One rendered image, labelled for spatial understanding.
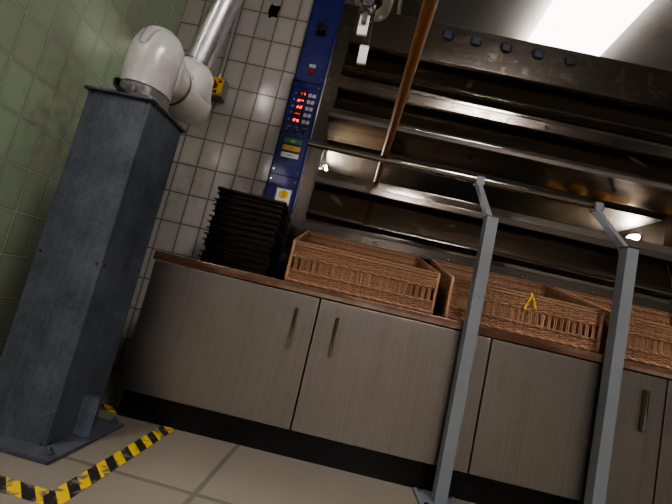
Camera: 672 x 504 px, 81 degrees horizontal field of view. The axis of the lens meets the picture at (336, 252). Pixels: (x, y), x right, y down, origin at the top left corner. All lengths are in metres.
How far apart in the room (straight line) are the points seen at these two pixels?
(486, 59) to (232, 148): 1.40
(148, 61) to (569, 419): 1.77
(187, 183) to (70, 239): 0.93
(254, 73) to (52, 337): 1.56
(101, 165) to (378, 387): 1.10
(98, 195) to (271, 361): 0.74
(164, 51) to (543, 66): 1.85
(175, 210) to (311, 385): 1.16
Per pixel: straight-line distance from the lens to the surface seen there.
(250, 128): 2.16
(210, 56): 1.70
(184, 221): 2.11
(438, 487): 1.48
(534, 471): 1.62
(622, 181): 2.30
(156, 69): 1.45
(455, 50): 2.41
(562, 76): 2.54
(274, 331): 1.40
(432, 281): 1.47
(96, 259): 1.28
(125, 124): 1.35
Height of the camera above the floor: 0.55
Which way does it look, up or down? 7 degrees up
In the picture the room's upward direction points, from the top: 13 degrees clockwise
